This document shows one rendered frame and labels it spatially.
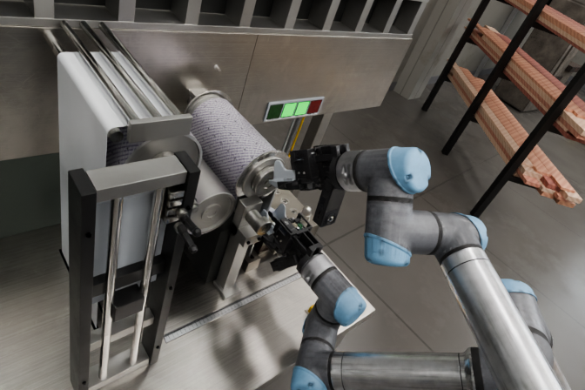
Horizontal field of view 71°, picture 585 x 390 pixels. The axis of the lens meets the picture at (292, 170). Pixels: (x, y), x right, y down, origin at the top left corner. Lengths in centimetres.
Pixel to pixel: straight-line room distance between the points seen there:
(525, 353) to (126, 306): 60
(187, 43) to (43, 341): 72
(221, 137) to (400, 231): 48
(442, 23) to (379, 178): 455
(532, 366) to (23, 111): 99
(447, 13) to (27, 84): 462
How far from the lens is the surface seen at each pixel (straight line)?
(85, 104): 75
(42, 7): 93
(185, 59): 108
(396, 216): 67
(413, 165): 67
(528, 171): 358
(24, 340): 107
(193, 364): 103
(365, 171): 70
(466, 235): 75
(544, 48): 690
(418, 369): 87
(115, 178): 57
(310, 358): 93
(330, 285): 93
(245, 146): 92
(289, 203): 125
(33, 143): 107
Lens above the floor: 181
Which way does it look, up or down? 35 degrees down
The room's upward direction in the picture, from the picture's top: 21 degrees clockwise
